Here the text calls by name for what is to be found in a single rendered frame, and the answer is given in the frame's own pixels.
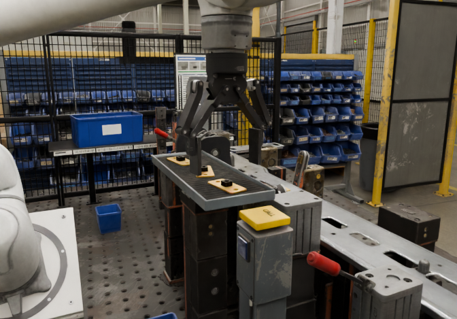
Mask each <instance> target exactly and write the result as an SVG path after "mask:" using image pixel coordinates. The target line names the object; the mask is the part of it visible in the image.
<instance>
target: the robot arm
mask: <svg viewBox="0 0 457 319"><path fill-rule="evenodd" d="M170 1H176V0H0V47H2V46H6V45H9V44H13V43H16V42H19V41H24V40H27V39H31V38H34V37H39V36H42V35H47V34H51V33H55V32H58V31H63V30H66V29H70V28H74V27H78V26H80V25H83V24H88V23H91V22H95V21H98V20H103V19H106V18H110V17H113V16H117V15H121V14H125V13H127V12H132V11H135V10H140V9H142V8H145V7H150V6H153V5H158V4H161V3H166V2H170ZM279 1H283V0H198V2H199V7H200V11H201V47H202V49H204V50H209V53H206V54H205V59H206V73H207V80H206V82H203V81H202V80H192V81H191V83H190V94H189V96H188V99H187V101H186V104H185V106H184V109H183V111H182V114H181V116H180V119H179V121H178V123H177V126H176V128H175V133H177V134H179V135H183V136H184V137H185V138H186V154H187V155H188V156H190V173H192V174H194V175H197V176H200V175H202V173H201V137H199V136H197V135H198V133H199V131H200V130H201V129H202V128H203V126H204V124H205V123H206V122H207V120H208V118H209V117H210V116H211V114H212V112H213V111H214V110H215V108H217V107H218V106H219V105H227V104H237V105H238V106H239V108H240V110H241V111H242V112H243V114H244V115H245V117H246V118H247V119H248V121H249V122H250V124H251V125H252V126H253V128H249V162H250V163H254V164H256V165H260V164H261V146H262V145H263V130H264V131H266V130H267V128H268V126H271V125H272V121H271V117H270V115H269V112H268V109H267V106H266V104H265V101H264V99H263V96H262V93H261V91H260V80H259V79H251V78H250V79H248V80H246V73H247V72H248V53H244V50H250V49H251V48H252V24H253V21H252V14H253V9H254V8H255V7H264V6H267V5H272V4H274V3H277V2H279ZM205 89H206V90H207V92H208V93H209V94H208V95H207V96H206V98H205V100H204V101H203V105H202V106H201V108H200V110H199V111H198V112H197V114H196V115H195V113H196V111H197V108H198V106H199V103H200V101H201V98H202V95H203V93H204V92H205ZM246 89H247V90H248V92H249V96H250V98H251V101H252V104H253V106H254V108H253V107H252V106H251V104H250V102H249V101H250V100H249V99H248V98H247V96H246V94H245V93H244V92H245V90H246ZM254 109H255V110H254ZM194 115H195V116H194ZM51 287H52V283H51V281H50V280H49V278H48V276H47V273H46V268H45V264H44V258H43V254H42V251H41V234H40V233H39V232H35V231H34V228H33V225H32V222H31V219H30V216H29V213H28V211H27V207H26V204H25V201H24V192H23V188H22V182H21V179H20V175H19V172H18V169H17V166H16V164H15V161H14V159H13V156H12V155H11V154H10V152H9V151H8V150H7V149H6V148H5V147H4V146H2V145H1V144H0V305H2V304H4V303H8V305H9V307H10V311H11V313H12V316H15V317H16V316H19V315H21V314H22V298H23V297H26V296H29V295H32V294H35V293H39V292H48V291H49V290H50V289H51Z"/></svg>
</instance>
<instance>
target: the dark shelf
mask: <svg viewBox="0 0 457 319"><path fill-rule="evenodd" d="M219 131H223V130H220V129H214V130H209V132H210V133H211V132H219ZM224 132H226V131H224ZM226 133H228V132H226ZM229 134H230V141H236V140H237V136H236V135H234V134H232V133H229ZM166 142H167V147H171V146H173V142H172V141H170V140H168V139H166ZM149 148H157V144H156V134H151V135H143V141H137V142H130V143H123V144H111V145H104V146H91V147H84V148H79V147H77V146H76V145H75V144H74V143H73V140H70V141H52V142H48V154H49V157H50V158H52V157H60V156H74V155H81V154H95V153H104V152H119V151H127V150H141V149H149Z"/></svg>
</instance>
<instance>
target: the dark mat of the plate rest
mask: <svg viewBox="0 0 457 319"><path fill-rule="evenodd" d="M178 156H185V158H186V159H188V160H190V156H188V155H187V154H185V155H178ZM170 157H175V156H165V157H158V158H157V159H158V160H159V161H160V162H162V163H163V164H164V165H165V166H167V167H168V168H169V169H170V170H172V172H174V173H175V174H176V175H177V176H179V177H180V178H181V179H182V180H183V181H185V183H187V184H188V185H189V186H190V187H192V188H193V189H194V190H195V191H197V192H198V193H199V194H200V195H201V196H202V197H203V198H205V199H206V200H210V199H219V198H223V197H232V196H236V195H244V194H249V193H254V192H262V191H267V189H265V188H263V187H261V186H259V185H258V184H256V183H254V182H252V181H250V180H249V179H247V178H245V177H243V176H242V175H239V174H238V173H236V172H234V171H233V170H231V169H229V168H228V167H225V166H224V165H222V164H220V163H219V162H217V161H215V160H213V159H212V158H210V157H208V156H206V155H204V154H202V153H201V166H206V165H207V166H208V165H209V166H211V168H212V171H213V173H214V177H211V178H197V177H196V175H194V174H192V173H190V165H187V166H181V165H178V164H176V163H173V162H171V161H168V160H167V158H170ZM219 179H225V180H227V179H228V180H231V181H233V183H234V184H237V185H239V186H242V187H244V188H246V189H247V191H245V192H240V193H236V194H229V193H227V192H224V191H223V190H220V189H219V188H216V187H214V186H212V185H210V184H208V182H209V181H212V180H219Z"/></svg>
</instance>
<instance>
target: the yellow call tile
mask: <svg viewBox="0 0 457 319"><path fill-rule="evenodd" d="M239 217H240V218H241V219H242V220H244V221H245V222H247V223H248V224H249V225H250V226H251V227H252V228H254V229H255V230H257V231H259V230H263V229H270V228H273V227H277V226H283V225H287V224H290V217H289V216H287V215H285V214H284V213H282V212H281V211H279V210H278V209H275V208H274V207H273V206H271V205H268V206H264V207H256V208H252V209H245V210H241V211H239Z"/></svg>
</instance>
